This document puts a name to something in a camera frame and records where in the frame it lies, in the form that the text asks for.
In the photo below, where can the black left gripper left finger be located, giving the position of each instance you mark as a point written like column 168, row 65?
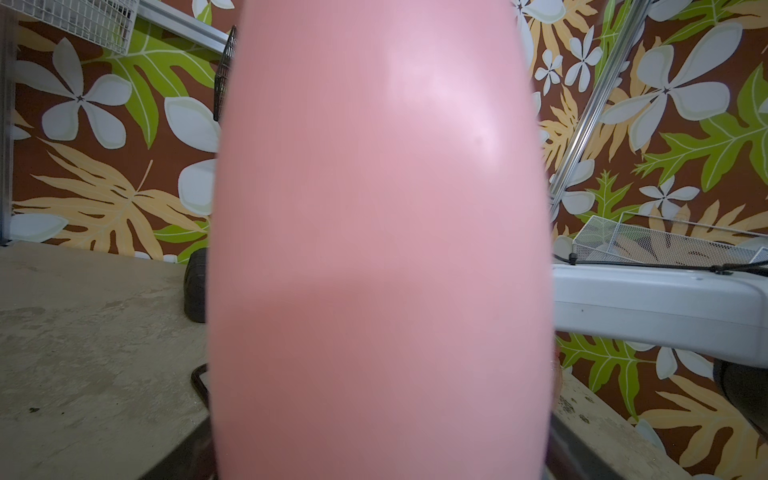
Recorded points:
column 193, row 459

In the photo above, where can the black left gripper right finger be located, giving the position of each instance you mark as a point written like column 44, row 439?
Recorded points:
column 577, row 454

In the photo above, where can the opaque pink spray bottle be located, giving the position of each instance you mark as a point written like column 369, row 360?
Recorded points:
column 380, row 283

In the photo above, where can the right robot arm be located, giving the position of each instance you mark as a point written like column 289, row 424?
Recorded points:
column 719, row 311

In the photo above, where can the black plastic tool case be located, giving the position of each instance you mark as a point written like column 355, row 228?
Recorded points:
column 194, row 286

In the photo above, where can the white mesh wall basket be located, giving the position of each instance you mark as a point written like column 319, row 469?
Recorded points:
column 646, row 240

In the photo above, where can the black wire wall basket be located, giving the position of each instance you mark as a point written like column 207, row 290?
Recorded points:
column 222, row 72

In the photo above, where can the white wire wall basket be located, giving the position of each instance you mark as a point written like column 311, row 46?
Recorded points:
column 106, row 23

